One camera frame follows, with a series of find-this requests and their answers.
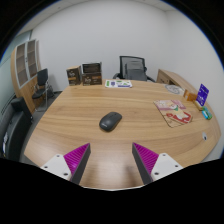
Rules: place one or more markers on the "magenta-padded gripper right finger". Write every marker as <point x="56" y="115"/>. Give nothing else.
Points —
<point x="146" y="159"/>

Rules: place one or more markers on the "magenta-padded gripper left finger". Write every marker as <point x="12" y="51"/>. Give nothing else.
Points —
<point x="77" y="158"/>

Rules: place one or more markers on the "black computer mouse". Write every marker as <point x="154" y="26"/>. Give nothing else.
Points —
<point x="110" y="121"/>

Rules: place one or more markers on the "cartoon-printed mouse pad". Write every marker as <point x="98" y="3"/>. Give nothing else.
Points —
<point x="173" y="112"/>

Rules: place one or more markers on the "flat yellow box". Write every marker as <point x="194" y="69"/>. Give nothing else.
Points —
<point x="198" y="105"/>

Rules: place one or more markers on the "round grey printed pad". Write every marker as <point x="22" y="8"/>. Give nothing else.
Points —
<point x="174" y="89"/>

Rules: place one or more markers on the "green and blue packet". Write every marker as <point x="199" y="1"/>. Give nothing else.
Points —
<point x="206" y="113"/>

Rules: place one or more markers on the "orange cardboard box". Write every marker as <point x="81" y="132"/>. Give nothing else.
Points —
<point x="190" y="96"/>

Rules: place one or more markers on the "white sticker sheet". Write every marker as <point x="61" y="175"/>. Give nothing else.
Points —
<point x="118" y="83"/>

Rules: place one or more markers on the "black visitor chair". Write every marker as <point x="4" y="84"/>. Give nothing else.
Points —
<point x="41" y="85"/>

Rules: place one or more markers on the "small brown carton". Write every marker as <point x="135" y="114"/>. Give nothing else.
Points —
<point x="73" y="76"/>

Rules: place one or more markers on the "large open brown carton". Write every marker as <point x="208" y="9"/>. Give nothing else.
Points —
<point x="92" y="76"/>

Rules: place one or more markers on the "purple card package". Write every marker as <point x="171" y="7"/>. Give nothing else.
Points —
<point x="202" y="95"/>

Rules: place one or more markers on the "grey backpack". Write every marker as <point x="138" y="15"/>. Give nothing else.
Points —
<point x="135" y="71"/>

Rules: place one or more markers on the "black mesh office chair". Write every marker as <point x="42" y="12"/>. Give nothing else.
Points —
<point x="122" y="63"/>

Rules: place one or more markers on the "wooden shelf unit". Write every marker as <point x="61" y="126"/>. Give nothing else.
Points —
<point x="24" y="71"/>

